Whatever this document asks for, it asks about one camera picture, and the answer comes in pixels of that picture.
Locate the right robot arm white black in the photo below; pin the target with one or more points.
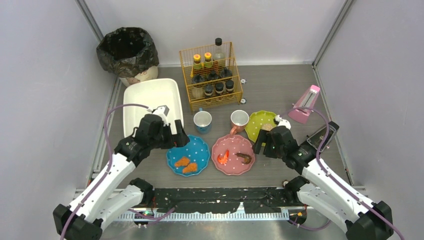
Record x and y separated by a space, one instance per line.
359 217

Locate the brown shrimp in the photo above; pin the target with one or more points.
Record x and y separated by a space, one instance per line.
246 158

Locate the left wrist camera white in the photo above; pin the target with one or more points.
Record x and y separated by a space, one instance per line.
161 111

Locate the pink box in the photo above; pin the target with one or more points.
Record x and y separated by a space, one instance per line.
302 108

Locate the small dark pepper bottle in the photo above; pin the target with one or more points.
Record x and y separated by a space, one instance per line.
219 88

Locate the black base mount strip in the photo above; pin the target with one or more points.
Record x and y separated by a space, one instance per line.
224 200

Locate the fried chicken piece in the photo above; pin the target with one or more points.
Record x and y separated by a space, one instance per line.
190 168
182 162

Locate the yellow wire basket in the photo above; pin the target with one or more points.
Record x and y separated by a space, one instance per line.
186 60

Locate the trash bin with black bag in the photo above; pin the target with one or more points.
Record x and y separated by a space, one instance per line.
130 54

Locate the dark spice bottle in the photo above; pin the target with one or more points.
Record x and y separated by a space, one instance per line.
208 91

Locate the sauce bottle yellow cap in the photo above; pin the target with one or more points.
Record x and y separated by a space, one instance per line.
197 66
208 64

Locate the steamed bun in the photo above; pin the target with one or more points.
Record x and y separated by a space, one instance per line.
267 126

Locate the brown spice jar black cap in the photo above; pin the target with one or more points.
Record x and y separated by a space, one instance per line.
211 77

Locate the red shrimp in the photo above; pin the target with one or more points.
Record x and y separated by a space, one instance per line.
223 158

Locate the pink polka dot plate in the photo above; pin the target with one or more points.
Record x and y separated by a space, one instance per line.
235 144

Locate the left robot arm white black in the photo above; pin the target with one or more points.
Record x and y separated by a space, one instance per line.
88 215

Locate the white shaker bottle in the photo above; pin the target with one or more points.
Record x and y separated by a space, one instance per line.
225 74

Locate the pink mug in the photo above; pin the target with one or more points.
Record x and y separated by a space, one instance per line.
239 120

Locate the right fried chicken piece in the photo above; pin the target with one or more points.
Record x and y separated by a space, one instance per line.
190 168

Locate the left fried chicken piece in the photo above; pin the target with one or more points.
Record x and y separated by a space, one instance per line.
182 162

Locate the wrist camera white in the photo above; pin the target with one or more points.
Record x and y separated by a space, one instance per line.
161 111
279 121

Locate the small black cap jar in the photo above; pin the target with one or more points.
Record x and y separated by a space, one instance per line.
229 86

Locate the blue mug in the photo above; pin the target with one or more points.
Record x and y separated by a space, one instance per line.
203 121

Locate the green polka dot plate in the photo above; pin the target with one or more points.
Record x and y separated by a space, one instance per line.
256 119

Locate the blue polka dot plate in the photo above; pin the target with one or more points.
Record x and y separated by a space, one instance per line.
197 151

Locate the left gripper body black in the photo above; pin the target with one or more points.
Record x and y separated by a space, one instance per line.
173 135

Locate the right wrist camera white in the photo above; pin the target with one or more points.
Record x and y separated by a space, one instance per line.
279 121

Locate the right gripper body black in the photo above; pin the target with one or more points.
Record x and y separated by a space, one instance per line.
265 145

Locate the tall clear oil bottle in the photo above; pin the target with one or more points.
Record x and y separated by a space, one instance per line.
218 56

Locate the white plastic basin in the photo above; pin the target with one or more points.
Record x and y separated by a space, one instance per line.
151 93

